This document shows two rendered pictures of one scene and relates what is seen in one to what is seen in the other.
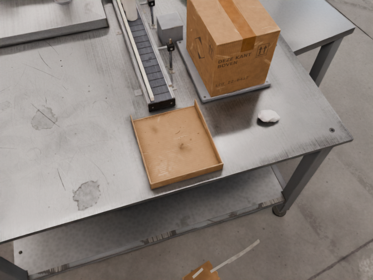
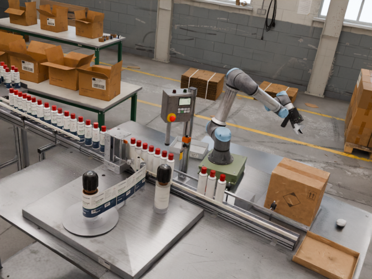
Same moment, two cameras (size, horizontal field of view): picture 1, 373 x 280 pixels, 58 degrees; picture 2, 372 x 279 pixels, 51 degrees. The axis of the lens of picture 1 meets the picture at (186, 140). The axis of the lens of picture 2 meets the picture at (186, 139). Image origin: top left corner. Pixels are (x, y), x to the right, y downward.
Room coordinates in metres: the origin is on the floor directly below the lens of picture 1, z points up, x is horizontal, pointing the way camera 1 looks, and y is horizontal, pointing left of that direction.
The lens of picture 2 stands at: (-0.02, 1.77, 2.30)
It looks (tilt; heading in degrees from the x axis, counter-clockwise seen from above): 27 degrees down; 318
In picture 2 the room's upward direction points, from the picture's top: 7 degrees clockwise
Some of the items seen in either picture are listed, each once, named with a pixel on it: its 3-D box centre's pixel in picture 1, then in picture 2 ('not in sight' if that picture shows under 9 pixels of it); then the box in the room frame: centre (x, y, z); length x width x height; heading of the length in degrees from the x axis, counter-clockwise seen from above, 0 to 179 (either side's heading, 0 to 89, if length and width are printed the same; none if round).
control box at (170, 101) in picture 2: not in sight; (176, 106); (1.74, 0.32, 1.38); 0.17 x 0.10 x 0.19; 74
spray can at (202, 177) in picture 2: not in sight; (202, 181); (1.43, 0.31, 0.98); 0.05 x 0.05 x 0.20
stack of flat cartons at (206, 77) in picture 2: not in sight; (202, 83); (4.68, -2.62, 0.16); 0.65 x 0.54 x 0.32; 34
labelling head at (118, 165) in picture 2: not in sight; (118, 150); (1.98, 0.59, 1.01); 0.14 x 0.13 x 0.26; 19
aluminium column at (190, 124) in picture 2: not in sight; (186, 136); (1.70, 0.25, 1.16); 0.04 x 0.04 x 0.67; 19
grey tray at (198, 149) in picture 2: not in sight; (189, 147); (2.00, -0.07, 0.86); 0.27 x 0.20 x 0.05; 35
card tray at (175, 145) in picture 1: (175, 141); (326, 257); (0.67, 0.04, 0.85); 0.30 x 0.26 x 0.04; 19
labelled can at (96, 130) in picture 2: not in sight; (96, 135); (2.28, 0.60, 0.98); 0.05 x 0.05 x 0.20
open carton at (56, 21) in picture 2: not in sight; (52, 18); (6.35, -0.70, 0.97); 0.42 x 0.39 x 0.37; 117
